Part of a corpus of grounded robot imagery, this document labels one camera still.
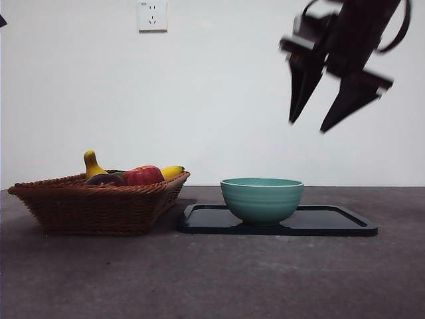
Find flat black cable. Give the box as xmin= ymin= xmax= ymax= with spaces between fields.
xmin=377 ymin=0 xmax=412 ymax=54

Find teal ceramic bowl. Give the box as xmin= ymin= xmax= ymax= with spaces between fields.
xmin=220 ymin=177 xmax=305 ymax=228

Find yellow banana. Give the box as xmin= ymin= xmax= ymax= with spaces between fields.
xmin=82 ymin=150 xmax=185 ymax=181

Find brown wicker basket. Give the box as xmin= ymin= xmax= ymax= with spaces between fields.
xmin=7 ymin=171 xmax=191 ymax=237

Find red apple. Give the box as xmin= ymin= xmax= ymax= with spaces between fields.
xmin=123 ymin=165 xmax=165 ymax=186

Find dark teal rectangular tray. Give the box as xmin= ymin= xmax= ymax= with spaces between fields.
xmin=175 ymin=203 xmax=379 ymax=237

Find white wall socket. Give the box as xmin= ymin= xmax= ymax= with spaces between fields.
xmin=137 ymin=1 xmax=168 ymax=33

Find dark red plum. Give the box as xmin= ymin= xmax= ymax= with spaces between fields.
xmin=83 ymin=175 xmax=126 ymax=187

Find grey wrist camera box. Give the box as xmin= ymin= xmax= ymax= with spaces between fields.
xmin=292 ymin=12 xmax=338 ymax=43

